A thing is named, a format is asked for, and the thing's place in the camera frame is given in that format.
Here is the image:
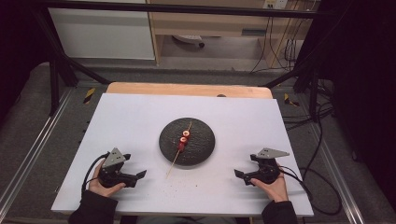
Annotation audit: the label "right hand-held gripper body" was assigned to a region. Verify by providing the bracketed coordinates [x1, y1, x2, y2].
[244, 147, 290, 187]

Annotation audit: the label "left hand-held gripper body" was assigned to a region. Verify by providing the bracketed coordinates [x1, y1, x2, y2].
[98, 147, 139, 189]

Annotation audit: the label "thin wooden skewer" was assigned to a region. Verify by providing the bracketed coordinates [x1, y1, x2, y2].
[165, 120, 193, 180]

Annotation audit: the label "round black plate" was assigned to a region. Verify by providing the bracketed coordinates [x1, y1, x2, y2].
[159, 117, 216, 167]

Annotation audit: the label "person's right hand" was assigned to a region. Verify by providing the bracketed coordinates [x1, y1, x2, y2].
[250, 164, 289, 203]

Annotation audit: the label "person's left hand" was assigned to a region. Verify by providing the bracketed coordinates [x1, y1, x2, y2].
[88, 161, 127, 198]

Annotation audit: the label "white board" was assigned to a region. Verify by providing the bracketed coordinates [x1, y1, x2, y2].
[50, 92, 315, 217]

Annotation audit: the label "wooden table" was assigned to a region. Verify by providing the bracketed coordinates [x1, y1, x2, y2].
[106, 81, 274, 100]

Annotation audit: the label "black metal stand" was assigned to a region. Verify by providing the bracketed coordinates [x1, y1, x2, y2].
[264, 62, 321, 123]
[31, 8, 112, 117]

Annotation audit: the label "white cabinet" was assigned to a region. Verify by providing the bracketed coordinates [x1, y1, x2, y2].
[48, 0, 156, 61]

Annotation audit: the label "grey chair base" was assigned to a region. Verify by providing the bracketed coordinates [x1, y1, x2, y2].
[172, 35, 205, 49]

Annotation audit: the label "light wooden desk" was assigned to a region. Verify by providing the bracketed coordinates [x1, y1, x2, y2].
[146, 0, 316, 69]

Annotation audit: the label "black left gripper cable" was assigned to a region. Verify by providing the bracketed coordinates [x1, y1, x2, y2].
[81, 152, 110, 198]

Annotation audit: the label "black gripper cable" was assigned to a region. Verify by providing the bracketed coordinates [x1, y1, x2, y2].
[81, 152, 110, 198]
[278, 166, 344, 217]

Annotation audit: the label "aluminium floor rail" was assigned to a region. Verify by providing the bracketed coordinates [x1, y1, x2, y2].
[0, 88, 75, 213]
[311, 124, 366, 224]

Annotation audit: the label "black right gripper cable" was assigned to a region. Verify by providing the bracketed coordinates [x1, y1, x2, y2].
[278, 166, 344, 217]

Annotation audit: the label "black floor cables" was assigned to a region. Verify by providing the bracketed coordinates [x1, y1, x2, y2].
[281, 79, 336, 132]

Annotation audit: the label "hanging black cables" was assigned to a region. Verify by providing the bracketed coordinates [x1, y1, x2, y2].
[250, 17, 301, 74]

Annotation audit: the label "white wall socket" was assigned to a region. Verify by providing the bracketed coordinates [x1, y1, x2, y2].
[262, 0, 289, 9]

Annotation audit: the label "black metal frame bar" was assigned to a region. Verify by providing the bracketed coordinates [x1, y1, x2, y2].
[40, 0, 331, 20]

